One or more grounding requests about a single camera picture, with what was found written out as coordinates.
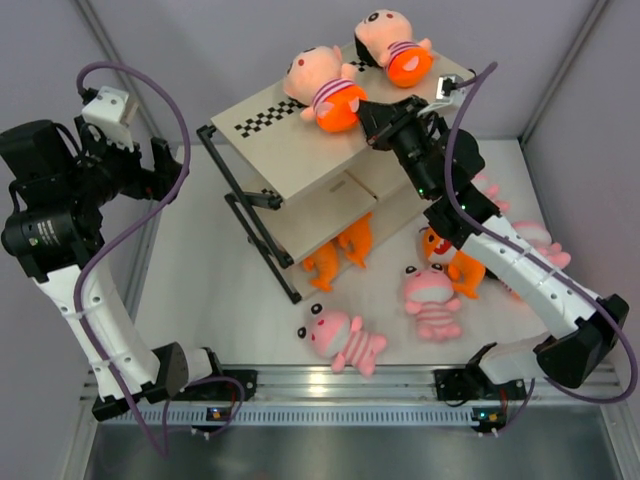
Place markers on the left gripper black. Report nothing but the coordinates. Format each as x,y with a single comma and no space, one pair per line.
143,184

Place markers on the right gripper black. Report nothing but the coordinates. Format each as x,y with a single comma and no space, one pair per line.
382,124

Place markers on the boy doll orange shorts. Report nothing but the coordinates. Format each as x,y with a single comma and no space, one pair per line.
325,86

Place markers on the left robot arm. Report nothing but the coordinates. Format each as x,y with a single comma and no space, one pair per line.
54,232

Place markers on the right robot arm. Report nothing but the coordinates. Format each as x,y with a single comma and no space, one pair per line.
582,326

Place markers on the boy doll on shelf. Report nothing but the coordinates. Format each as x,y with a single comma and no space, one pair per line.
385,39

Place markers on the beige three-tier shelf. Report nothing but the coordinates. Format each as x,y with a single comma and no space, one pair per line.
294,187

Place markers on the orange shark plush under shelf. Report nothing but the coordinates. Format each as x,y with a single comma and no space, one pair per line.
325,262

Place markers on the pink striped frog plush back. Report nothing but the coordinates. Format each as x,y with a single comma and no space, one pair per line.
491,190

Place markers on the pink striped frog plush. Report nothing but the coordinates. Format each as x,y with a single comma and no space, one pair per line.
430,298
491,190
343,340
540,238

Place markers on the orange shark plush on floor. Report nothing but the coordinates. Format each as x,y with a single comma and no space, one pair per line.
465,272

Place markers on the pink striped frog plush middle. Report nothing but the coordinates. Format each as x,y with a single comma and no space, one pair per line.
430,298

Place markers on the pink striped frog plush right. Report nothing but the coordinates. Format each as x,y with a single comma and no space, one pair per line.
540,238

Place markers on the pink striped frog plush front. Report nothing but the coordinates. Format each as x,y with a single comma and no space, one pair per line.
343,340

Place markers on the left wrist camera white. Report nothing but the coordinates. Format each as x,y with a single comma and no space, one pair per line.
112,111

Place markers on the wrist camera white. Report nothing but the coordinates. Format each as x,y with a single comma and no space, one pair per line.
449,94
112,111

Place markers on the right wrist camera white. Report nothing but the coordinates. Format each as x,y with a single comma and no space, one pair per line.
449,94

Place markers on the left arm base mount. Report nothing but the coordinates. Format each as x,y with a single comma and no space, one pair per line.
224,391

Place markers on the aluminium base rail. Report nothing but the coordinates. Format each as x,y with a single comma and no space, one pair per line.
408,382

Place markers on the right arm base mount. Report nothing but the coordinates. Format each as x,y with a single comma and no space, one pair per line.
463,385

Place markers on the slotted cable duct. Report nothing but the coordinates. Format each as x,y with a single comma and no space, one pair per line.
297,415

